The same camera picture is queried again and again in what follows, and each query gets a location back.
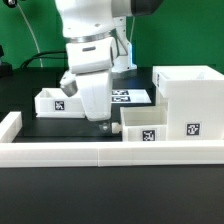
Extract white drawer with tag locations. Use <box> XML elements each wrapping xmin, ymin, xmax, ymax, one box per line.
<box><xmin>34</xmin><ymin>88</ymin><xmax>85</xmax><ymax>118</ymax></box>
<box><xmin>112</xmin><ymin>106</ymin><xmax>167</xmax><ymax>142</ymax></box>

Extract white U-shaped table fence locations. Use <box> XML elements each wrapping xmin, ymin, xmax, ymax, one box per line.
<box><xmin>0</xmin><ymin>112</ymin><xmax>224</xmax><ymax>168</ymax></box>

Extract white front drawer with tag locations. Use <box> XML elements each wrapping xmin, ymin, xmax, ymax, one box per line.
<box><xmin>112</xmin><ymin>106</ymin><xmax>167</xmax><ymax>142</ymax></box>

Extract white drawer cabinet box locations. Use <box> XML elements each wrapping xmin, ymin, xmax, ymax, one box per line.
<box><xmin>152</xmin><ymin>65</ymin><xmax>224</xmax><ymax>140</ymax></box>

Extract black device at left edge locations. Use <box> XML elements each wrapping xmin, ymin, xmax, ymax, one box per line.
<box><xmin>0</xmin><ymin>45</ymin><xmax>13</xmax><ymax>78</ymax></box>

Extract thin white cable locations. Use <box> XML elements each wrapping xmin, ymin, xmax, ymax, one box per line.
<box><xmin>15</xmin><ymin>3</ymin><xmax>44</xmax><ymax>69</ymax></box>

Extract black cables at robot base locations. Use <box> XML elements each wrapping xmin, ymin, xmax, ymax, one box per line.
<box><xmin>19</xmin><ymin>49</ymin><xmax>68</xmax><ymax>69</ymax></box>

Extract white fiducial marker sheet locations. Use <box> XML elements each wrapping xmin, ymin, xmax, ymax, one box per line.
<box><xmin>112</xmin><ymin>89</ymin><xmax>151</xmax><ymax>104</ymax></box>

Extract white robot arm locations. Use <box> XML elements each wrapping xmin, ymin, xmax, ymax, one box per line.
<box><xmin>55</xmin><ymin>0</ymin><xmax>164</xmax><ymax>75</ymax></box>

